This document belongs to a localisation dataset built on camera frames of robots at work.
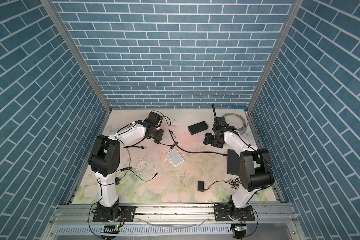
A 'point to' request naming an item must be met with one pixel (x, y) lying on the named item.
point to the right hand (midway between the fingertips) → (207, 141)
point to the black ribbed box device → (197, 127)
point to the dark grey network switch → (233, 163)
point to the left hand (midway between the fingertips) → (159, 134)
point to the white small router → (175, 158)
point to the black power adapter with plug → (234, 183)
